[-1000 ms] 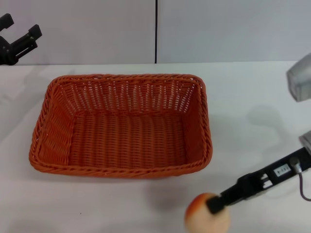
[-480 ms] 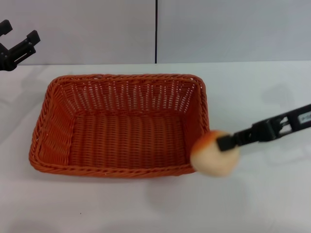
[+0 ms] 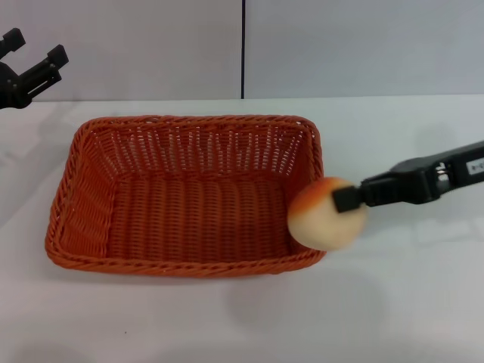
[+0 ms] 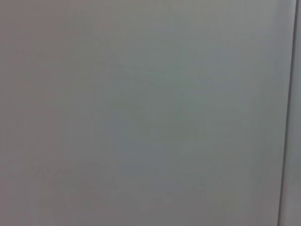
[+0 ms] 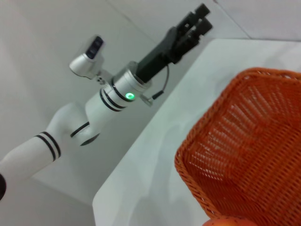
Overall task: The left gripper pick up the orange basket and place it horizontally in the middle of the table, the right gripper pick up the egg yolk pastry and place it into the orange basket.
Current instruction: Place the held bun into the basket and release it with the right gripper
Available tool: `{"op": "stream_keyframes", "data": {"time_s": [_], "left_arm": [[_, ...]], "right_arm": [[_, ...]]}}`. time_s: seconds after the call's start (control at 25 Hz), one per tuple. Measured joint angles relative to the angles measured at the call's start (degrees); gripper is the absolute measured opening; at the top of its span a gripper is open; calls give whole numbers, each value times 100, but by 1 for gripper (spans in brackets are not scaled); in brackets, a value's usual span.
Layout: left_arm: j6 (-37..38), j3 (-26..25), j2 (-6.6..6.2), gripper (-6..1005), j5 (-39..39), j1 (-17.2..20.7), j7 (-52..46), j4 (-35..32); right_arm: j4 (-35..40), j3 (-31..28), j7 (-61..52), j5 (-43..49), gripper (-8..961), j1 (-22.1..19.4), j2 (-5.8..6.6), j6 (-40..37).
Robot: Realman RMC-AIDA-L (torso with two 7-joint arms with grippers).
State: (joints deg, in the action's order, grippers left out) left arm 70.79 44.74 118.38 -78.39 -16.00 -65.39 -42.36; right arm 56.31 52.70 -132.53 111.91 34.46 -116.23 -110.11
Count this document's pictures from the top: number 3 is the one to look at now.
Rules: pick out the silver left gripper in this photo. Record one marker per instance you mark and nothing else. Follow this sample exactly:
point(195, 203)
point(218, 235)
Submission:
point(9, 90)

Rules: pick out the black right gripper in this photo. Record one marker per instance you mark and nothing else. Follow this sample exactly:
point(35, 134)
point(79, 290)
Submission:
point(465, 162)

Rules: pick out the peach fruit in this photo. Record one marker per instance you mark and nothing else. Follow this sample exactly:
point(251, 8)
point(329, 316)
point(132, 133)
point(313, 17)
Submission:
point(321, 223)

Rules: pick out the orange woven basket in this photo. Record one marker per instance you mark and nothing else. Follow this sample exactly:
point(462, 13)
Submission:
point(189, 219)

